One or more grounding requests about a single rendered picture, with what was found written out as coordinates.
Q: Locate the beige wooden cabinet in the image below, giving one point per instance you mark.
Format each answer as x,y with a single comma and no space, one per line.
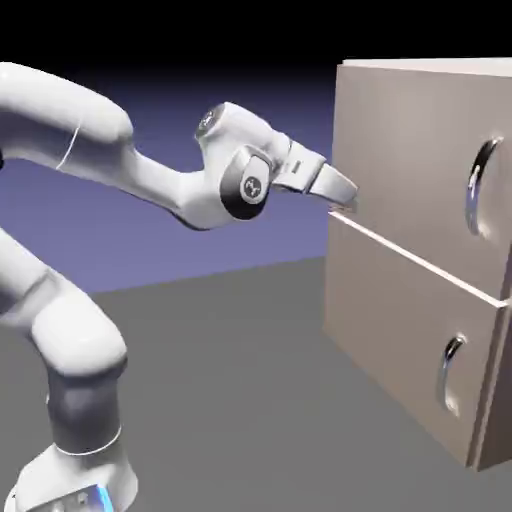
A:
404,260

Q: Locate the beige cabinet door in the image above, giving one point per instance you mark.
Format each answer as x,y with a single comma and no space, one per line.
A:
400,320
404,152

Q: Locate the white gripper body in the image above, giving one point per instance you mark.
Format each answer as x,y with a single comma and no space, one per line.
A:
334,183

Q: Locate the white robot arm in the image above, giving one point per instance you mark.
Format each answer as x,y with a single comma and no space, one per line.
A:
100,136

